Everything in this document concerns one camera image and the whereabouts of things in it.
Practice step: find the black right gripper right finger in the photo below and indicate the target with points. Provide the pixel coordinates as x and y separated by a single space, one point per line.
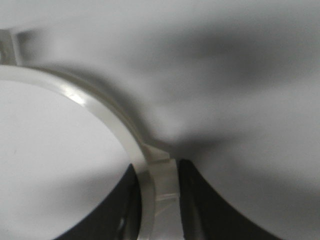
205 215

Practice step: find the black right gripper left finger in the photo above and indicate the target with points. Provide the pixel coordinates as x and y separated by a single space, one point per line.
117 217

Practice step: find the white half-ring pipe clamp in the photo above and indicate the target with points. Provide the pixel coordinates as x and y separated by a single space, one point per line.
156 171

